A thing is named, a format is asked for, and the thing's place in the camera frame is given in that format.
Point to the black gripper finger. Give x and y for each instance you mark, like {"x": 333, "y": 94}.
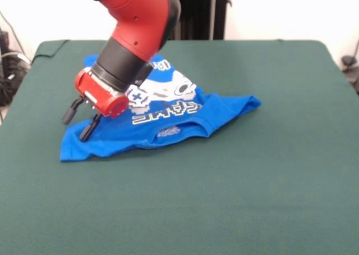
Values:
{"x": 89, "y": 128}
{"x": 72, "y": 110}

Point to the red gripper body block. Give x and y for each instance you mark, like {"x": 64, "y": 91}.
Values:
{"x": 95, "y": 92}

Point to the blue printed t-shirt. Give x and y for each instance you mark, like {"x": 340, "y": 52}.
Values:
{"x": 168, "y": 134}

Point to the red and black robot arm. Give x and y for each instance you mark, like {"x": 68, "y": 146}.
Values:
{"x": 134, "y": 27}

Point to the small black box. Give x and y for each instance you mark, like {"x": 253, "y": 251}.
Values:
{"x": 4, "y": 41}

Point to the dark green table cloth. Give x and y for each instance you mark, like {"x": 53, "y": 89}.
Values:
{"x": 196, "y": 196}

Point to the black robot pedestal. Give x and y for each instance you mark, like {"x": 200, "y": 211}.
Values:
{"x": 202, "y": 13}

